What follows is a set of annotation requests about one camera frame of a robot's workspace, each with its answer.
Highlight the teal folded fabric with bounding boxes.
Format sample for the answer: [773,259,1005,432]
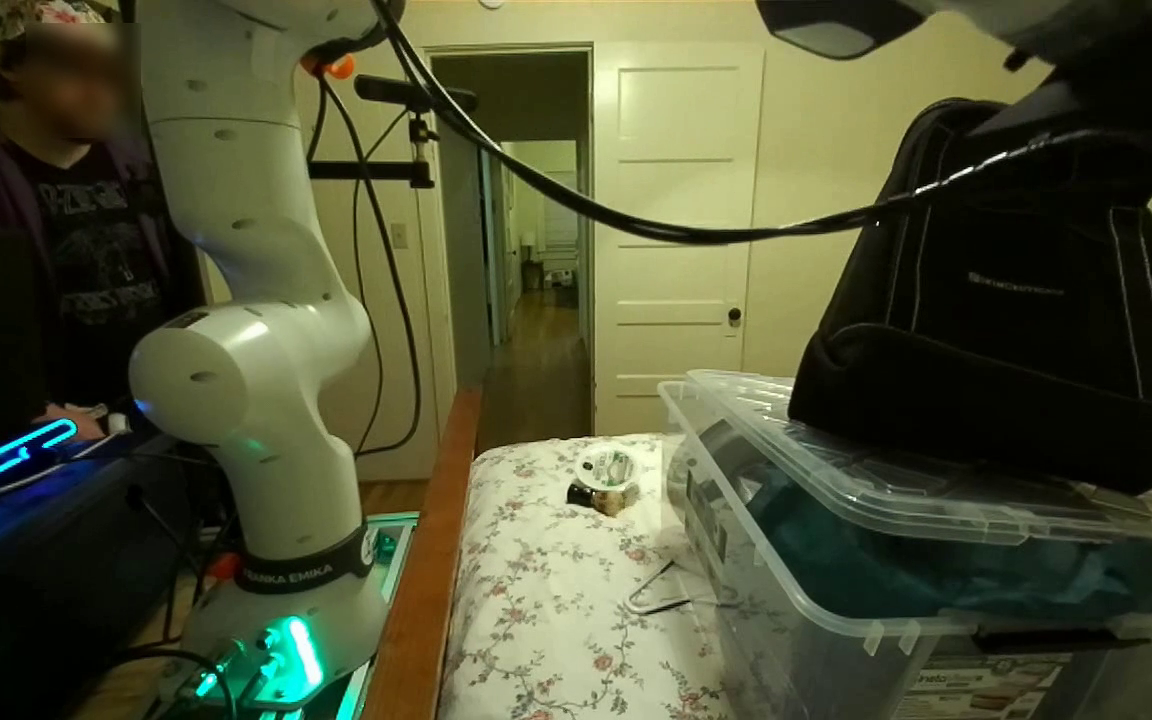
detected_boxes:
[738,470,1152,619]

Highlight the floral bed sheet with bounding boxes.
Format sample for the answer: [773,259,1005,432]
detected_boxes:
[435,430,1152,720]

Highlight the small round jar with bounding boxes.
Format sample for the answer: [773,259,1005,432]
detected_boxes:
[567,448,640,516]

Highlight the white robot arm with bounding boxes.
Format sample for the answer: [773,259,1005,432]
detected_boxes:
[132,0,1152,561]

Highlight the person in dark shirt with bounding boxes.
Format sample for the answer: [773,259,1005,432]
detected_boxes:
[0,0,204,441]

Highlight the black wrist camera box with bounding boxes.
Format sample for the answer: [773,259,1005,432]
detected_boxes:
[757,0,925,62]

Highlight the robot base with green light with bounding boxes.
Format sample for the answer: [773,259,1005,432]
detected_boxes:
[148,513,420,720]

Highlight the clear plastic container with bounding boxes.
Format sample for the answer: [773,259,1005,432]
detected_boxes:
[662,372,1152,720]

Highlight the blue lit black cart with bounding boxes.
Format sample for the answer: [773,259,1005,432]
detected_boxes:
[0,432,224,720]

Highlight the white panel door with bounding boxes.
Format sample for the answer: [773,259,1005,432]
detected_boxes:
[597,42,764,432]

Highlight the black camera tripod bar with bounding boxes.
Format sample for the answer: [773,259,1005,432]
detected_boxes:
[310,77,435,190]

